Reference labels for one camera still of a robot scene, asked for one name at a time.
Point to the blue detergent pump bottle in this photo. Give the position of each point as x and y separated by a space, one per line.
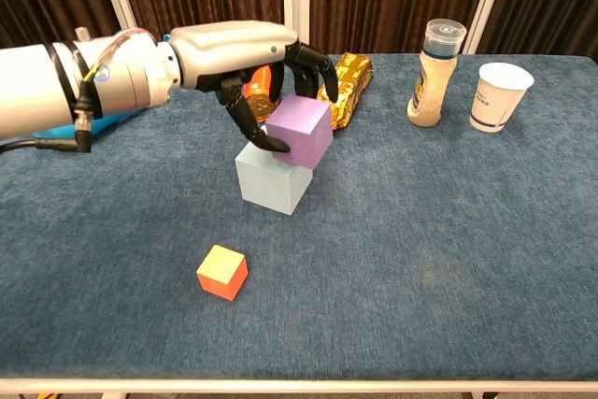
109 119

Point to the white paper cup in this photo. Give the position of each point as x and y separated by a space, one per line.
495 100

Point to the purple block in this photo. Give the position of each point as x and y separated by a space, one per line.
303 130

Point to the gold foil snack package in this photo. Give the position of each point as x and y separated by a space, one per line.
352 83

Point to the small orange block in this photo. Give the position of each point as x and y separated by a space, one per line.
222 273

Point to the seasoning bottle with clear cap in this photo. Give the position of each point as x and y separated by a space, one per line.
432 86

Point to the large white cube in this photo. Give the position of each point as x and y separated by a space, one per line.
266 179

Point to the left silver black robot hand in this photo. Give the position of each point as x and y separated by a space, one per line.
224 51

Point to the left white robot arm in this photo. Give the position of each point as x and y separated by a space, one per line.
37 81

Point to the orange drink can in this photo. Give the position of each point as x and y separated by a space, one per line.
260 101

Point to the blue table mat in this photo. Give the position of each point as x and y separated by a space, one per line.
397 231

